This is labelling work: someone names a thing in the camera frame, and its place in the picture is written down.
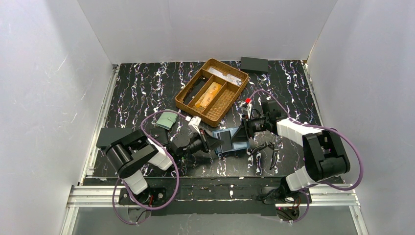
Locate light blue card holder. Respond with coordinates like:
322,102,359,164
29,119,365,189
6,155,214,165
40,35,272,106
212,127,250,154

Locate black card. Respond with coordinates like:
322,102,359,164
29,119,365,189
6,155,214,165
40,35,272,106
218,131,232,149

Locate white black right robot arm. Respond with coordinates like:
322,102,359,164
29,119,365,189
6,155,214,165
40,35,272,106
231,98,350,194

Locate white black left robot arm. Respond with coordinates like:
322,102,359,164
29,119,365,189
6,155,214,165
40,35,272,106
104,129,224,195

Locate black card holder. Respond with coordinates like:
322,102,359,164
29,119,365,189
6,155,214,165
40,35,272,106
150,126,169,146

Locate green card holder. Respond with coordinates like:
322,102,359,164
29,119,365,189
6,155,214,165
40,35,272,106
155,109,178,130

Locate orange cards in tray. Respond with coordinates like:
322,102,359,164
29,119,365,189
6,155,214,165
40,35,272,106
194,82,222,108

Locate silver cards in tray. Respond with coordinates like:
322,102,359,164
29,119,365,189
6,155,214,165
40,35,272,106
208,67,242,86

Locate black cards in tray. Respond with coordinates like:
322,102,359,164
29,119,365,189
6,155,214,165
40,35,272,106
183,76,208,105

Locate woven brown divided tray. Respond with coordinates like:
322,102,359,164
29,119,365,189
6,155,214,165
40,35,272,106
175,58,249,127

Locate black box at back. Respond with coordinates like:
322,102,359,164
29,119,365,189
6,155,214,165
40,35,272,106
240,57,269,74

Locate black box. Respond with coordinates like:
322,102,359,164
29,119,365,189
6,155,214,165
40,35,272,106
240,57,269,74
95,127,133,149

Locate black box at left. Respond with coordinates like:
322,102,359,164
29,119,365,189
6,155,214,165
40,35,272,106
95,127,133,149

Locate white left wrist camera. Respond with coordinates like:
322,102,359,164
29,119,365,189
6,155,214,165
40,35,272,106
185,116,201,134

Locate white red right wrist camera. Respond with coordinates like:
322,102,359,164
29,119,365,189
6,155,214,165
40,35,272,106
240,98,252,118

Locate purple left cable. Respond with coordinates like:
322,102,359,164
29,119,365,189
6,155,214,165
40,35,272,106
112,110,192,226

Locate purple cable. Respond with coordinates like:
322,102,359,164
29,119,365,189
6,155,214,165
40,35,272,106
112,110,192,226
248,89,365,224

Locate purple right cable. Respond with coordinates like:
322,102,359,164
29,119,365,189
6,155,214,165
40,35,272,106
248,89,365,224

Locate aluminium base frame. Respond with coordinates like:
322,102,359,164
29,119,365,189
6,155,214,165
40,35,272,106
61,177,368,235

